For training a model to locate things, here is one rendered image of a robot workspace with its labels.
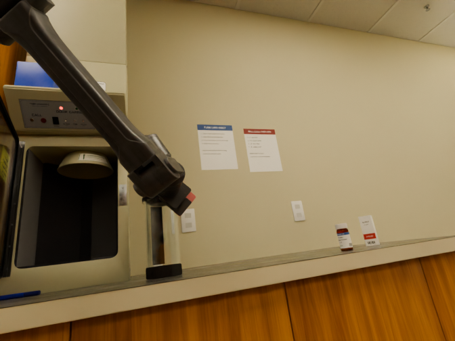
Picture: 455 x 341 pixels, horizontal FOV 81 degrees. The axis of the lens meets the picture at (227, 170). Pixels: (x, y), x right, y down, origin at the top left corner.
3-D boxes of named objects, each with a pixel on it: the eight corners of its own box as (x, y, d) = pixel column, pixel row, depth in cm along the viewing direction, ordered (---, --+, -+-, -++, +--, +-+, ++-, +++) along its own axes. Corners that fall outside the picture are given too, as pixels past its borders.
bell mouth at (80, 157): (64, 180, 99) (65, 166, 100) (116, 178, 104) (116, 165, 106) (49, 163, 83) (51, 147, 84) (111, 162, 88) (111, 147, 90)
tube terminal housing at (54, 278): (31, 291, 90) (48, 97, 113) (132, 277, 100) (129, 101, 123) (-6, 300, 67) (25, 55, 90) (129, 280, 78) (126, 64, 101)
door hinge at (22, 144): (-2, 278, 69) (15, 141, 81) (10, 276, 70) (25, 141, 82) (-5, 278, 68) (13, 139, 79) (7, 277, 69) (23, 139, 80)
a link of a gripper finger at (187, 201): (172, 187, 76) (176, 176, 68) (192, 202, 76) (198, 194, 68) (156, 205, 73) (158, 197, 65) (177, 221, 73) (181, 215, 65)
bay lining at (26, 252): (44, 266, 93) (51, 172, 103) (122, 257, 101) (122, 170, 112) (13, 267, 71) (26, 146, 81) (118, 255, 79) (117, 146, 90)
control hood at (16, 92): (15, 134, 82) (19, 105, 85) (127, 135, 92) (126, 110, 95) (-4, 115, 71) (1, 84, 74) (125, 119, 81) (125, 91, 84)
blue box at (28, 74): (26, 105, 85) (29, 81, 87) (62, 106, 88) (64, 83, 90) (13, 86, 76) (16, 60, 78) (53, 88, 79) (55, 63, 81)
